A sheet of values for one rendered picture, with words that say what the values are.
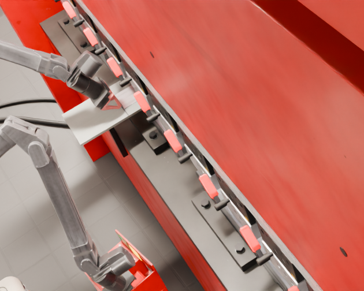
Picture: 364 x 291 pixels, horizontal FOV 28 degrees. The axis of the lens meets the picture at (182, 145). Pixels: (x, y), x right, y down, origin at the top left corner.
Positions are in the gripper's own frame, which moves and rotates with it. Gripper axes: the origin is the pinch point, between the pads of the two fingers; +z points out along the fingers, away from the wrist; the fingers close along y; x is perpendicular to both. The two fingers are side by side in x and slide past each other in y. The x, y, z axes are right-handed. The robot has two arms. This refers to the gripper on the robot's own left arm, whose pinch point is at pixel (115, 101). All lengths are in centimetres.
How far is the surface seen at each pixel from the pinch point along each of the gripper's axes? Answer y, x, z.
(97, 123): -3.5, 8.5, -2.8
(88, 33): 11.1, -12.7, -17.4
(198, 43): -92, -44, -69
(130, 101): -2.1, -3.2, 3.0
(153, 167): -22.0, 7.0, 12.1
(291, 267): -103, -17, -16
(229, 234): -63, 0, 12
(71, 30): 65, 2, 11
